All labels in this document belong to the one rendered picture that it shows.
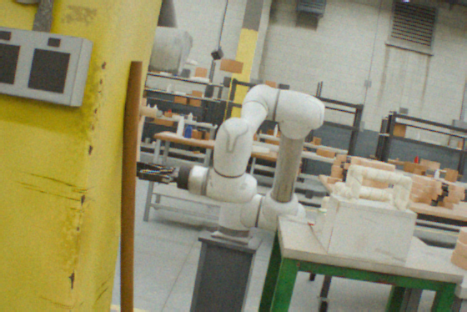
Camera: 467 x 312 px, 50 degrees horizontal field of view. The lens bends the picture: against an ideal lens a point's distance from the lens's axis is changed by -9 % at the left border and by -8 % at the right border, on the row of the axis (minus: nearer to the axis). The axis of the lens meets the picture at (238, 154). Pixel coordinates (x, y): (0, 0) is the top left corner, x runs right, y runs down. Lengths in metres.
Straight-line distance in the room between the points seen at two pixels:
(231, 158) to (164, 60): 0.37
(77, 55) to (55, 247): 0.26
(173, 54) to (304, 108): 0.66
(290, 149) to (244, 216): 0.45
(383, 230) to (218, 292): 1.11
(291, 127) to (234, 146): 0.61
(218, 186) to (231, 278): 0.94
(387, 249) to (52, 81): 1.30
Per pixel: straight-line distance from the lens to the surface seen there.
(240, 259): 2.54
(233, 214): 2.54
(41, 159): 0.74
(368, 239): 1.72
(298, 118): 2.15
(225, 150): 1.61
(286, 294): 1.73
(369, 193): 1.86
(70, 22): 0.73
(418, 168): 7.55
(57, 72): 0.68
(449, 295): 1.85
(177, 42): 1.70
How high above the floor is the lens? 1.32
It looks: 5 degrees down
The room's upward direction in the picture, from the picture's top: 11 degrees clockwise
